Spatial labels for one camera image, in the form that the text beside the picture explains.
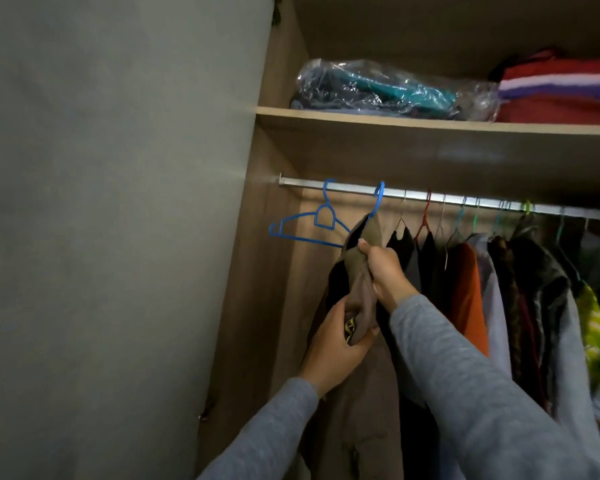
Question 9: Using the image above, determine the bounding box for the person's right hand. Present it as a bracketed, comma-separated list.
[357, 238, 421, 314]

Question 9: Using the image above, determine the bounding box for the person's left hand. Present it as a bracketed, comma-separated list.
[299, 297, 382, 398]

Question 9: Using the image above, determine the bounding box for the brown garment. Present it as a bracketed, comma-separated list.
[300, 212, 406, 480]

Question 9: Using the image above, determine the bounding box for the person's left forearm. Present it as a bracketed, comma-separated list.
[197, 377, 322, 480]

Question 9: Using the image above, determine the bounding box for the person's right forearm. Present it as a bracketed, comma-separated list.
[389, 293, 600, 480]

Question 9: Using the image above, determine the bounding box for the black hanging garment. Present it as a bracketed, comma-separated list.
[384, 228, 451, 315]

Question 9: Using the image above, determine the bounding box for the black jacket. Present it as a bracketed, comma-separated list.
[308, 259, 352, 345]

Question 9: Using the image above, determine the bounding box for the blue hanger with garment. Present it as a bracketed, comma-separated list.
[367, 181, 386, 219]

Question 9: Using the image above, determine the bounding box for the thin metal hanger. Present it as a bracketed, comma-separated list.
[394, 190, 412, 234]

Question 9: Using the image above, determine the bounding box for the empty blue plastic hanger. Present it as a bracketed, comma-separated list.
[268, 178, 354, 249]

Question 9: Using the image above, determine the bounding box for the red hanger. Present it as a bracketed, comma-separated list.
[413, 192, 435, 248]

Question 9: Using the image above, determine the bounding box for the orange hanging garment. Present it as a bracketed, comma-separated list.
[446, 242, 491, 357]

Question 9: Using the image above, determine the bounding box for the wooden wardrobe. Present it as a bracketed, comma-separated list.
[195, 0, 600, 480]

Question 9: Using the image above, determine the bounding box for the wooden wardrobe shelf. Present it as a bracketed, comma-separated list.
[255, 106, 600, 137]

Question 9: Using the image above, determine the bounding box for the pale lilac hanging garment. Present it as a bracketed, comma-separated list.
[467, 233, 513, 378]

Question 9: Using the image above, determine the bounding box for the dark patterned hanging garment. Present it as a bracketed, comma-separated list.
[487, 235, 531, 390]

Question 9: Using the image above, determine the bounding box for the clear bag of teal clothes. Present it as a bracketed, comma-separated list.
[289, 58, 501, 122]

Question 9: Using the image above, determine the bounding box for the dark olive hanging garment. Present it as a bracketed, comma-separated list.
[509, 221, 583, 415]

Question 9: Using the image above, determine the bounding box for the grey hanging garment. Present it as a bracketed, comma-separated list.
[549, 289, 600, 468]

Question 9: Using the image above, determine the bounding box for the yellow green hanging garment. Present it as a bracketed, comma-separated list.
[574, 281, 600, 393]

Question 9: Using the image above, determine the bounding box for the plain red folded garment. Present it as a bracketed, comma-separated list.
[495, 94, 600, 126]

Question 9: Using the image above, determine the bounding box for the striped red folded garment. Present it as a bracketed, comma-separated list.
[489, 49, 600, 101]

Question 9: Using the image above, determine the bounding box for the grey wardrobe door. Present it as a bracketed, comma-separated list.
[0, 0, 277, 480]

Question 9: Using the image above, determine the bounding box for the metal clothes rail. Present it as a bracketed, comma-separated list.
[278, 174, 600, 223]

